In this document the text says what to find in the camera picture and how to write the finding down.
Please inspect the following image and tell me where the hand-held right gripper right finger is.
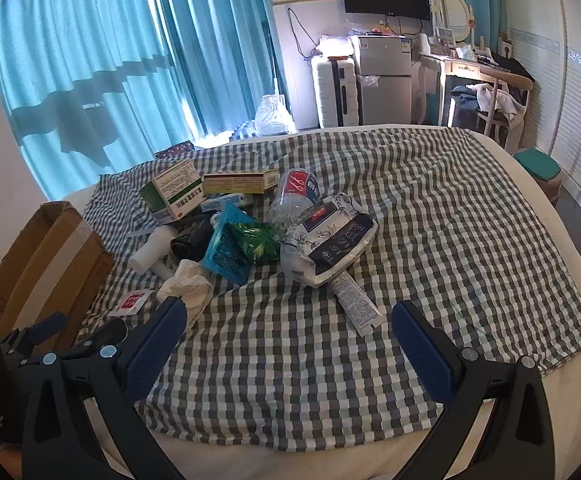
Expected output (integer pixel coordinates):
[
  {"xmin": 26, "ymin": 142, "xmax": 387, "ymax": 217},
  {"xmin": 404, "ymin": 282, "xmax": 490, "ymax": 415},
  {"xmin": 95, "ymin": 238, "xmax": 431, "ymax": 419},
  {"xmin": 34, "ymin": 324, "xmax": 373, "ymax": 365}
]
[{"xmin": 391, "ymin": 300, "xmax": 556, "ymax": 480}]

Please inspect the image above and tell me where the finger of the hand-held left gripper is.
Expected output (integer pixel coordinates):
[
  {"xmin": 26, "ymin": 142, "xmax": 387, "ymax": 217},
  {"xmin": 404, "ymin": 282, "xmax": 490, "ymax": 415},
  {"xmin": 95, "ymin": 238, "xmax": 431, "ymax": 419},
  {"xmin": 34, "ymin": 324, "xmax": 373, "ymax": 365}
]
[
  {"xmin": 0, "ymin": 311, "xmax": 67, "ymax": 361},
  {"xmin": 73, "ymin": 319, "xmax": 128, "ymax": 356}
]

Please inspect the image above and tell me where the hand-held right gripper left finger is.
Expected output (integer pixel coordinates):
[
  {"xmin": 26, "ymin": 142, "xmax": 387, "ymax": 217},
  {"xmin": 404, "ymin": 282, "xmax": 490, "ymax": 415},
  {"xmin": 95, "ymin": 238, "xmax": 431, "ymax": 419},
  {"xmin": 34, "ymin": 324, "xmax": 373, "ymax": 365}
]
[{"xmin": 20, "ymin": 296, "xmax": 188, "ymax": 480}]

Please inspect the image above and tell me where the brown cardboard box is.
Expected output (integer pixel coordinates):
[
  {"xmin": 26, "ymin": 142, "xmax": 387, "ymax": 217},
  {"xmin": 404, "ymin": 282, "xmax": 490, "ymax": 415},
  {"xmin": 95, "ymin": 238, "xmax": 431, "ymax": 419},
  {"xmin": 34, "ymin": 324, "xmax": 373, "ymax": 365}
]
[{"xmin": 0, "ymin": 201, "xmax": 116, "ymax": 341}]

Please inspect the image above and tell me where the green packet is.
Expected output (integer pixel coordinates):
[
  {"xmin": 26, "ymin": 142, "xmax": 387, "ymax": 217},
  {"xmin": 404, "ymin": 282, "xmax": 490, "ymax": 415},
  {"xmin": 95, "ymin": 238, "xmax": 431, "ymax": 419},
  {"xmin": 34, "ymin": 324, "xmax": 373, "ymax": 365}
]
[{"xmin": 228, "ymin": 221, "xmax": 284, "ymax": 264}]

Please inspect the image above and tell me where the yellow brown medicine box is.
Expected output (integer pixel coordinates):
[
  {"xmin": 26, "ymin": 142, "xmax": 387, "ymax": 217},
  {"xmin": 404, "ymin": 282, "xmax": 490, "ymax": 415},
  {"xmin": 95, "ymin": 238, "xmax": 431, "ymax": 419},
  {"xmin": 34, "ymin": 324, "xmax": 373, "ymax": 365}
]
[{"xmin": 203, "ymin": 170, "xmax": 280, "ymax": 195}]

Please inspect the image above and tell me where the clear floss pick jar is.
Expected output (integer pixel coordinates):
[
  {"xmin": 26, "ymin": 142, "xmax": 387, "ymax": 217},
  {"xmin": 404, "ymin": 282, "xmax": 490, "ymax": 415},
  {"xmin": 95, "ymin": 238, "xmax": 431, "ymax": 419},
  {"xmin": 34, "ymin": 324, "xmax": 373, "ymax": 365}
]
[{"xmin": 269, "ymin": 169, "xmax": 328, "ymax": 233}]

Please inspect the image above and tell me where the red white sachet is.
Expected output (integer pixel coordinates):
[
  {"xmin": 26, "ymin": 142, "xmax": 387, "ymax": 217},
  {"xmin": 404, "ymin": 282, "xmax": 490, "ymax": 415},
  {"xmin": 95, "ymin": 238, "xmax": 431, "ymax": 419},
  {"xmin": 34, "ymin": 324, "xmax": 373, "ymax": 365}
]
[{"xmin": 106, "ymin": 289, "xmax": 156, "ymax": 318}]

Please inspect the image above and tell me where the green white checked cloth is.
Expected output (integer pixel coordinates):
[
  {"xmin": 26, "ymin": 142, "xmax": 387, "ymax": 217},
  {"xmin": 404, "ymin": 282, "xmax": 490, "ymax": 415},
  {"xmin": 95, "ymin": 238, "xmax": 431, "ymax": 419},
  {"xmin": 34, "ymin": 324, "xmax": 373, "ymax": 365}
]
[{"xmin": 78, "ymin": 127, "xmax": 581, "ymax": 433}]

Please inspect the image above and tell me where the crumpled white tissue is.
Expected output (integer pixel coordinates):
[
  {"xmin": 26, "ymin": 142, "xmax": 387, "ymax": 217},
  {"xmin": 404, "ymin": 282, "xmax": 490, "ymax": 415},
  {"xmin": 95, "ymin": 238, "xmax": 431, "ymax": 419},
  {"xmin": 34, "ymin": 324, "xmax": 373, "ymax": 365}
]
[{"xmin": 157, "ymin": 259, "xmax": 214, "ymax": 321}]

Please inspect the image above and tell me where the white tube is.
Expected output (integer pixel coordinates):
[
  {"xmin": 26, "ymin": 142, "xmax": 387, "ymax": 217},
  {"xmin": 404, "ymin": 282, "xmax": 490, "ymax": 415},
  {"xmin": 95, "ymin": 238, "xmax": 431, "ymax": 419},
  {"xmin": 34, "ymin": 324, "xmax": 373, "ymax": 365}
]
[{"xmin": 327, "ymin": 271, "xmax": 386, "ymax": 338}]

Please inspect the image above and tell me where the white plastic bottle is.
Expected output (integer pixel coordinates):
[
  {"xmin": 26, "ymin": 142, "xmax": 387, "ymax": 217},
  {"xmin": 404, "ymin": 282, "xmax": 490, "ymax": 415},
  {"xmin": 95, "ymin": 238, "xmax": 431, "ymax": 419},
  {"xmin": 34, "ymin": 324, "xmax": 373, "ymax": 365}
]
[{"xmin": 129, "ymin": 225, "xmax": 178, "ymax": 273}]

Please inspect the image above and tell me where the teal blister pack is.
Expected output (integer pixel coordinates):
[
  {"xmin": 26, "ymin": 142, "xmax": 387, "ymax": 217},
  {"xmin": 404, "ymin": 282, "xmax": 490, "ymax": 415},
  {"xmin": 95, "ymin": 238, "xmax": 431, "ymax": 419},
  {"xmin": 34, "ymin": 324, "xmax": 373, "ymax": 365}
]
[{"xmin": 202, "ymin": 202, "xmax": 256, "ymax": 283}]

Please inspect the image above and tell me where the light blue white box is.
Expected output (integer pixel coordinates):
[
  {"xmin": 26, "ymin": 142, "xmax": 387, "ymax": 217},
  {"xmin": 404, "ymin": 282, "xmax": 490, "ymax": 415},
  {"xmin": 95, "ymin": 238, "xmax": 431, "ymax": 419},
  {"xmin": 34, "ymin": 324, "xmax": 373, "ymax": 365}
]
[{"xmin": 201, "ymin": 192, "xmax": 254, "ymax": 213}]

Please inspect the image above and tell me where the green white medicine box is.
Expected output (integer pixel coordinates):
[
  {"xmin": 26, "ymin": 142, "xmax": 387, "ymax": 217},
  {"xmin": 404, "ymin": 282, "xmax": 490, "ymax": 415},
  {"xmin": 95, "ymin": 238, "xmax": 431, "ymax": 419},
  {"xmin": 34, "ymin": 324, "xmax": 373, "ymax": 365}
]
[{"xmin": 140, "ymin": 159, "xmax": 206, "ymax": 224}]

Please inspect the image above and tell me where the dark patterned bag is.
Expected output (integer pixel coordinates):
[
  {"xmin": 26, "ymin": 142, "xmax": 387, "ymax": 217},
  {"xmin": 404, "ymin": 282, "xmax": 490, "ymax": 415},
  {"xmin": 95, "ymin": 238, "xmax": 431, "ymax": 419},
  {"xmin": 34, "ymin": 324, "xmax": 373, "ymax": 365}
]
[{"xmin": 155, "ymin": 141, "xmax": 196, "ymax": 161}]

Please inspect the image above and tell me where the stool with teal cushion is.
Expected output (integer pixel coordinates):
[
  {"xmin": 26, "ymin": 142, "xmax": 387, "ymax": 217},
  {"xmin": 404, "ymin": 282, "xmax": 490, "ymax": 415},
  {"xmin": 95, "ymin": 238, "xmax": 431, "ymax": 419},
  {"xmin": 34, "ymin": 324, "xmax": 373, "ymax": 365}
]
[{"xmin": 513, "ymin": 147, "xmax": 563, "ymax": 206}]

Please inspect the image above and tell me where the pack of water bottles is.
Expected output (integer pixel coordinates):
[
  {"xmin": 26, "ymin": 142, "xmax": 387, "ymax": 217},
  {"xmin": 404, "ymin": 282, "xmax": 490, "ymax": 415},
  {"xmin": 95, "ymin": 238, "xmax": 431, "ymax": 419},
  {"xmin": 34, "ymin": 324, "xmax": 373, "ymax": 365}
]
[{"xmin": 230, "ymin": 120, "xmax": 258, "ymax": 142}]

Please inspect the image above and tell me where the clear plastic bag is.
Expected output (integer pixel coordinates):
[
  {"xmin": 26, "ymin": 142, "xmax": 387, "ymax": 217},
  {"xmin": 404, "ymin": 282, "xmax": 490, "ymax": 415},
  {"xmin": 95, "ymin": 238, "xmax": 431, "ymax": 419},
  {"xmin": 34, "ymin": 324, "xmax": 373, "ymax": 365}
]
[{"xmin": 254, "ymin": 94, "xmax": 296, "ymax": 136}]

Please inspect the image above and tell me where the blue garment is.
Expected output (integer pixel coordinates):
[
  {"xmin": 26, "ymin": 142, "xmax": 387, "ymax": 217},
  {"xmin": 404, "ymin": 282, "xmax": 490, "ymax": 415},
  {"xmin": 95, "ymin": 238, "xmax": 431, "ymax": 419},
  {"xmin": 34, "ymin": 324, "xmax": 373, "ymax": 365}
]
[{"xmin": 451, "ymin": 85, "xmax": 481, "ymax": 111}]

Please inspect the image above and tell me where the white garment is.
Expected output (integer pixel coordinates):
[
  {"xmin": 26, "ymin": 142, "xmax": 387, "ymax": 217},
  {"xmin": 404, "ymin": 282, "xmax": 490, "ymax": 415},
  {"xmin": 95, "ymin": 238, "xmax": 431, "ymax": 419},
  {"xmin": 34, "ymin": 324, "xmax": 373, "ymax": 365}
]
[{"xmin": 470, "ymin": 82, "xmax": 526, "ymax": 116}]

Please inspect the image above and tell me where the teal curtain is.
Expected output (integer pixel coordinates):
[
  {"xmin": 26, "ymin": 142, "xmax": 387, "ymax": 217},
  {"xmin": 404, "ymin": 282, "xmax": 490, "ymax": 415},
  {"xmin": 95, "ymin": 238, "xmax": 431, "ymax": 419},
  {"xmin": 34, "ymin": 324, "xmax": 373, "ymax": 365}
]
[
  {"xmin": 150, "ymin": 0, "xmax": 284, "ymax": 136},
  {"xmin": 0, "ymin": 0, "xmax": 206, "ymax": 201}
]

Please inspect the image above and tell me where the white louvred wardrobe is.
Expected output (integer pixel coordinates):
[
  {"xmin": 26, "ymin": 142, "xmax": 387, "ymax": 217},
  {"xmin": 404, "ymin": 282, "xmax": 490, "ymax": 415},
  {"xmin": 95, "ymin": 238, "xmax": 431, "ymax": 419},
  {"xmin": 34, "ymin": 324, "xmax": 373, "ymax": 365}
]
[{"xmin": 500, "ymin": 0, "xmax": 581, "ymax": 223}]

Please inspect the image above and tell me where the silver fridge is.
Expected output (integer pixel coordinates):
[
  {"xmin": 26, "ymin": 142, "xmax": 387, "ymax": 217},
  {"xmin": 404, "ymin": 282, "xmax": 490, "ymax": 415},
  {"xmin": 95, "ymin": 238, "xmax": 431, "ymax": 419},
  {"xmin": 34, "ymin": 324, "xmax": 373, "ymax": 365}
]
[{"xmin": 353, "ymin": 35, "xmax": 413, "ymax": 126}]

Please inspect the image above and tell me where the white suitcase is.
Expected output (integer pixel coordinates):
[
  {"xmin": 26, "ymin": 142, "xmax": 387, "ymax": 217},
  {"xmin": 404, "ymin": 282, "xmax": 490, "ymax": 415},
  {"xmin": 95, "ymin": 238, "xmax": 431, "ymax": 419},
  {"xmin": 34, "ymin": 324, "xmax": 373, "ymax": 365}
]
[{"xmin": 311, "ymin": 55, "xmax": 361, "ymax": 129}]

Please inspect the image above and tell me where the wooden chair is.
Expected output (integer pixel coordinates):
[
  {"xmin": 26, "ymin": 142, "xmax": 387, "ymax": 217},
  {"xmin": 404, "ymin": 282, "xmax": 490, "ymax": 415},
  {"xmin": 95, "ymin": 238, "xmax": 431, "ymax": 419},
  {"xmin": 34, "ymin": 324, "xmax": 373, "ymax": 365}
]
[{"xmin": 475, "ymin": 67, "xmax": 533, "ymax": 153}]

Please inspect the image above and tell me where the white dressing table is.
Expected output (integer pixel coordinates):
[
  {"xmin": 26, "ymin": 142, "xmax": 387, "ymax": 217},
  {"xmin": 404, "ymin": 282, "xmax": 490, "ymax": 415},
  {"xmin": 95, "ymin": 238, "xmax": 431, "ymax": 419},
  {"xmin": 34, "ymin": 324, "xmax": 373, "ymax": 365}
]
[{"xmin": 417, "ymin": 50, "xmax": 511, "ymax": 128}]

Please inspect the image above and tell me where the black bag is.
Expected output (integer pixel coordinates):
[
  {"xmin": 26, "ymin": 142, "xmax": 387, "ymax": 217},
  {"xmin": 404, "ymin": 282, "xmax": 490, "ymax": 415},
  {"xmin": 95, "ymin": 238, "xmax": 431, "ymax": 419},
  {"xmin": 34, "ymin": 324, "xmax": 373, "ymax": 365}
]
[{"xmin": 490, "ymin": 52, "xmax": 536, "ymax": 83}]

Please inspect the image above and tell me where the plastic bag with red print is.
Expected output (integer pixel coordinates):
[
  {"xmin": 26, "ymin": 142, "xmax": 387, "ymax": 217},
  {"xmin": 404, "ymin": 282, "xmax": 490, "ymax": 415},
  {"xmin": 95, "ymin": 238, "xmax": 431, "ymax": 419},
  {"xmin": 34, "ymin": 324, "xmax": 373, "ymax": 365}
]
[{"xmin": 315, "ymin": 35, "xmax": 356, "ymax": 58}]

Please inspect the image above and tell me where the white oval mirror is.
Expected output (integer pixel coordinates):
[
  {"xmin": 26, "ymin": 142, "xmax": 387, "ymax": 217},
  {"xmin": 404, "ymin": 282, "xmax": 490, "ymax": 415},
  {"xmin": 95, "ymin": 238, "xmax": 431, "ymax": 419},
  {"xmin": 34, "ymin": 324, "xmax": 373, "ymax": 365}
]
[{"xmin": 431, "ymin": 0, "xmax": 475, "ymax": 46}]

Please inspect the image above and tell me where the black wall cable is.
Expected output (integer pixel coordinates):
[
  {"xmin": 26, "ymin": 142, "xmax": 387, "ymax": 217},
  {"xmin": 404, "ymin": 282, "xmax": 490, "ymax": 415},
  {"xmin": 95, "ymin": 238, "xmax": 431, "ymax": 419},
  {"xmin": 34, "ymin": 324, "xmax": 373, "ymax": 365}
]
[{"xmin": 288, "ymin": 7, "xmax": 321, "ymax": 61}]

